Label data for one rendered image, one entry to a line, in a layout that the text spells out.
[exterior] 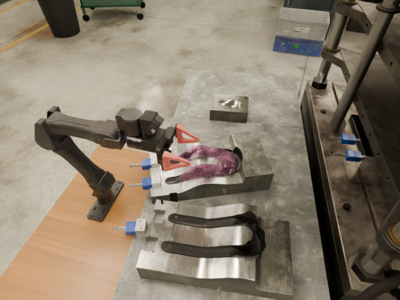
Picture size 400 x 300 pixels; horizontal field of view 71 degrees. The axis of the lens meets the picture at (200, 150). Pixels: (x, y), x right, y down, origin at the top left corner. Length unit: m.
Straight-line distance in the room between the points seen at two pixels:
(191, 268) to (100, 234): 0.39
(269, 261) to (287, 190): 0.37
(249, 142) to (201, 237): 0.49
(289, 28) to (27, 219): 3.42
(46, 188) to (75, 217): 1.29
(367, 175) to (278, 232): 0.51
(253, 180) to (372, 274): 0.50
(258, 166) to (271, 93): 0.71
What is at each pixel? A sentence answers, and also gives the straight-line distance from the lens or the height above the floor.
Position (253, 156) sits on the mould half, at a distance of 1.22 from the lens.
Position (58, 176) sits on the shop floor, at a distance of 2.56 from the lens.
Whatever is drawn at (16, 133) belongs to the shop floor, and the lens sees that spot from 3.15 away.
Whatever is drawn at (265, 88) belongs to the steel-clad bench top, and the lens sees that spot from 1.83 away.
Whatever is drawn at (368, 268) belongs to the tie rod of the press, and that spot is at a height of 0.85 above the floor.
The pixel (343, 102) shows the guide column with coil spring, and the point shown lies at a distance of 1.53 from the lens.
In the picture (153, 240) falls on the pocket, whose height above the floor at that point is 0.87.
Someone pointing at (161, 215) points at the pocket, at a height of 0.86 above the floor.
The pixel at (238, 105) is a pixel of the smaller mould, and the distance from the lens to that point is 1.57.
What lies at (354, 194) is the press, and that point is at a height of 0.79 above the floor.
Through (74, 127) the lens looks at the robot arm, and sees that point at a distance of 0.94.
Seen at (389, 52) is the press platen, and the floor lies 1.29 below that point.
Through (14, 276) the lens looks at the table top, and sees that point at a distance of 1.23.
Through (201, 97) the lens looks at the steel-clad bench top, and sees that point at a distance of 1.71.
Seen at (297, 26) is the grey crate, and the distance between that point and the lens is 3.95.
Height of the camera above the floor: 1.79
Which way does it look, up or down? 46 degrees down
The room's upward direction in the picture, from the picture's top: straight up
